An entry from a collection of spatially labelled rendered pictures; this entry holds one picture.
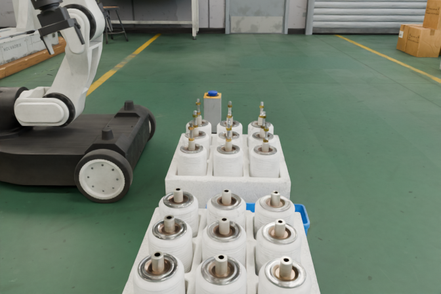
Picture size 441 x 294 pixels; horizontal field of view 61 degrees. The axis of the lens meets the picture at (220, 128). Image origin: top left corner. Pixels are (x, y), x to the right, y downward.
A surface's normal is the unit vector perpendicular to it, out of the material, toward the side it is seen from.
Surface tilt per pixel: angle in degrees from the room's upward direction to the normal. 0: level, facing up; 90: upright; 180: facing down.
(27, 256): 0
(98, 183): 90
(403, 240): 0
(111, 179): 90
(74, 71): 115
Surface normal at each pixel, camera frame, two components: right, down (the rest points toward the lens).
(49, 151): 0.00, -0.93
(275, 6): 0.00, 0.36
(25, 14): 0.00, -0.13
